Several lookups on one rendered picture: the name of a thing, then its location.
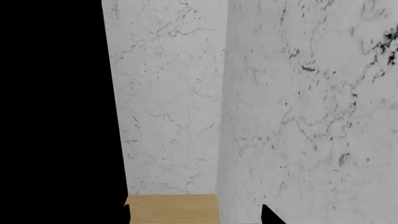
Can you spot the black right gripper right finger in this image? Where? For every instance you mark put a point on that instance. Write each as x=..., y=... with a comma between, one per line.
x=268, y=217

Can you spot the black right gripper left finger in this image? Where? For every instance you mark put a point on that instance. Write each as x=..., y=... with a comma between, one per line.
x=126, y=215

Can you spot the black fridge cabinet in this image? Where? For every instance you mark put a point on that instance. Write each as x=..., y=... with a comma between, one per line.
x=56, y=105

